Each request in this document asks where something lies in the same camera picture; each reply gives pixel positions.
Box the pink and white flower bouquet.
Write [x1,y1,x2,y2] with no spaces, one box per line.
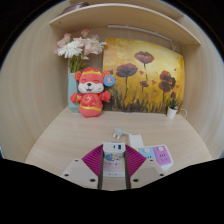
[54,28,108,74]

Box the pale blue vase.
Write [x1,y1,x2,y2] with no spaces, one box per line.
[67,71,81,113]

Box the small plant in white pot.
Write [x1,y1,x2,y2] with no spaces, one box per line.
[165,96,180,120]

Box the yellow poppy painting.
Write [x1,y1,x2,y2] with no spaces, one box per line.
[102,37,186,114]

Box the white plug with cable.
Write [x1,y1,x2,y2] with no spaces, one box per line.
[112,127,145,149]

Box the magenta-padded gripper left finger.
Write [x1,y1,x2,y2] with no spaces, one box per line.
[61,143,105,190]

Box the white pastel-socket power strip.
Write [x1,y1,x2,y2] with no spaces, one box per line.
[102,144,175,178]

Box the white charger block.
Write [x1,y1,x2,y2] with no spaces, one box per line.
[102,141,127,163]

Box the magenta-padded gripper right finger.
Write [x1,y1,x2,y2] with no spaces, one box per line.
[124,143,166,190]

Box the white light bar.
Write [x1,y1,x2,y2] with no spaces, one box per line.
[107,24,174,43]

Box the red plush toy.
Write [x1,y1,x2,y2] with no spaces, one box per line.
[69,67,116,119]

